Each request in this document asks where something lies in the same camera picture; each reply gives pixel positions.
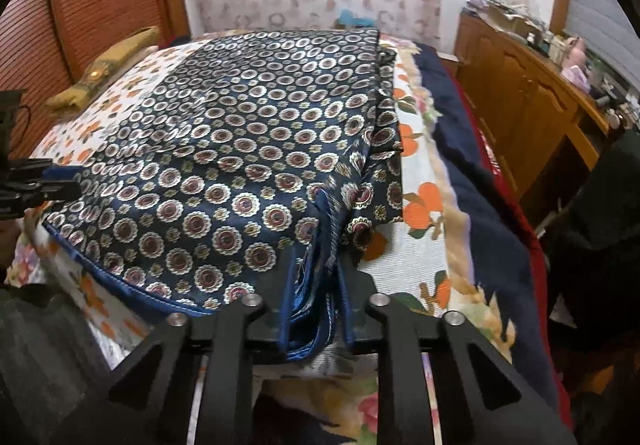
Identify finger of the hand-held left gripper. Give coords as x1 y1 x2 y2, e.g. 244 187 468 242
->
0 158 84 217

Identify wooden dresser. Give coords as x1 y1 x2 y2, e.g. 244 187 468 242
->
452 9 617 203

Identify dark chair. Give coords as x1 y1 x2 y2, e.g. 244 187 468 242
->
539 129 640 445

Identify white orange-flower bedsheet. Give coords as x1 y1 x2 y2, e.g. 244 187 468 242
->
7 38 453 366

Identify cardboard box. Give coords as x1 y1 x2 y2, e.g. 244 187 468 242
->
486 4 542 40

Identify wooden louvered wardrobe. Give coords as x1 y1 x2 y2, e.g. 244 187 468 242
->
0 0 192 161

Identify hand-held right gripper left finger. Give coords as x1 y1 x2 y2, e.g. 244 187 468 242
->
50 252 302 445

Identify grey window blind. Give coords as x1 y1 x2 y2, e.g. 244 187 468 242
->
562 0 640 63

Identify teal cloth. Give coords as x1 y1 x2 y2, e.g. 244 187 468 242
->
339 9 377 29

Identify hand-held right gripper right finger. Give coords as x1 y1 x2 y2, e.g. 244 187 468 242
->
339 266 577 445

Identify mustard yellow pillow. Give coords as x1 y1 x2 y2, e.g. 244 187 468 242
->
41 25 164 114

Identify pink doll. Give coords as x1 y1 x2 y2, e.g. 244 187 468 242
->
561 36 592 87

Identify navy blue blanket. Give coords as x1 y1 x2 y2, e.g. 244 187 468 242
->
412 42 561 416

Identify navy patterned silky garment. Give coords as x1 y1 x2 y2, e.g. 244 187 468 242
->
42 28 406 366

